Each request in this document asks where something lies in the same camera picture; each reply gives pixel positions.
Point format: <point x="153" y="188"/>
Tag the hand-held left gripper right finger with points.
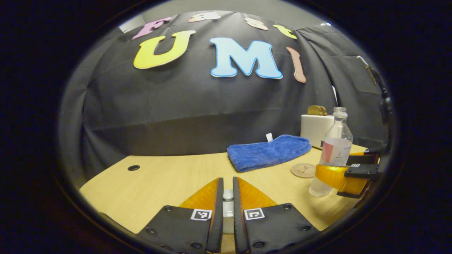
<point x="237" y="218"/>

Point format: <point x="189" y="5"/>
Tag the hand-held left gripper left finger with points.
<point x="219" y="218"/>

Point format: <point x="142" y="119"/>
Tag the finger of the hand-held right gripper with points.
<point x="370" y="158"/>
<point x="363" y="172"/>

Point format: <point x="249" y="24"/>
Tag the white teacup lid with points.
<point x="228" y="203"/>

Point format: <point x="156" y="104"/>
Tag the clear plastic water bottle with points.
<point x="337" y="141"/>

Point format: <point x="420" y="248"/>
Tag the round cork coaster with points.
<point x="302" y="170"/>

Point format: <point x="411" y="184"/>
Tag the brown toast slice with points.
<point x="313" y="110"/>
<point x="323" y="111"/>

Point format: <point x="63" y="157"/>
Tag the white toaster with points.
<point x="314" y="128"/>

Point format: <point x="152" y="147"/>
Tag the folded blue towel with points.
<point x="265" y="153"/>

